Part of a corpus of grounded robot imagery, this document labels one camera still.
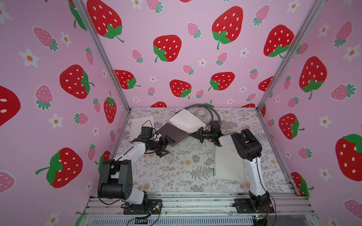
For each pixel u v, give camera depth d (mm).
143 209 678
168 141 783
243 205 724
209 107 1222
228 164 874
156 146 770
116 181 442
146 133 731
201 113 1150
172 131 1078
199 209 734
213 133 880
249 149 591
